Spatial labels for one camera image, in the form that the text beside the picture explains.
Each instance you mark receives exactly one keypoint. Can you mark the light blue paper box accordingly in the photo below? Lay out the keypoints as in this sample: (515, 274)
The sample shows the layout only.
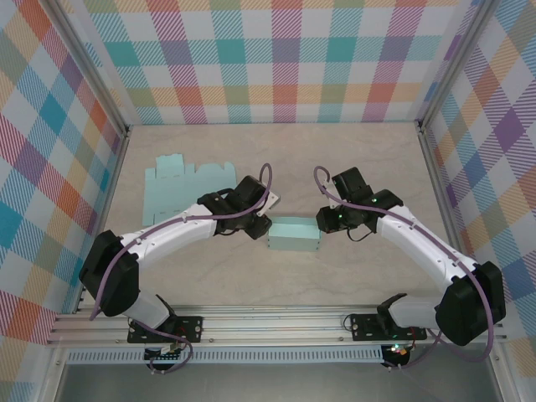
(176, 192)
(293, 240)

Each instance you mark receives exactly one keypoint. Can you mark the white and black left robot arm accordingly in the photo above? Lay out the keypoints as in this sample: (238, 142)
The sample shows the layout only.
(176, 232)

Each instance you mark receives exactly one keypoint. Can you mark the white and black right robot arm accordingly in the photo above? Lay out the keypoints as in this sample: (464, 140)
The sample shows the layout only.
(414, 243)

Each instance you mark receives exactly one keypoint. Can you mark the circuit board with green light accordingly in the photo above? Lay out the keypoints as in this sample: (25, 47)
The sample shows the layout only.
(400, 352)

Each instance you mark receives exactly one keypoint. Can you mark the small black circuit board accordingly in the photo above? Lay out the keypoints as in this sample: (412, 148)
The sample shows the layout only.
(161, 357)

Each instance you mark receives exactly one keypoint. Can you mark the aluminium side rail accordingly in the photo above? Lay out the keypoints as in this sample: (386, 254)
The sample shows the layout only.
(436, 176)
(102, 218)

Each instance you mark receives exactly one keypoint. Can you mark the aluminium mounting rail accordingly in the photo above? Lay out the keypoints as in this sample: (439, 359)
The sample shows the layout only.
(272, 324)

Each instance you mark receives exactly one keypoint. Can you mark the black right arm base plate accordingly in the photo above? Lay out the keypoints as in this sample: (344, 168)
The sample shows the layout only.
(364, 326)

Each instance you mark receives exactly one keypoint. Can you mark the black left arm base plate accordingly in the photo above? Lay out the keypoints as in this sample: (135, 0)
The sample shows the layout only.
(192, 328)

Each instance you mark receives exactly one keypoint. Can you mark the aluminium frame post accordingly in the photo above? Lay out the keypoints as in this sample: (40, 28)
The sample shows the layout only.
(452, 63)
(89, 63)

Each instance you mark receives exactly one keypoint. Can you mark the aluminium frame leg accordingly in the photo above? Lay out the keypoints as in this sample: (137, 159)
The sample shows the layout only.
(52, 377)
(500, 372)

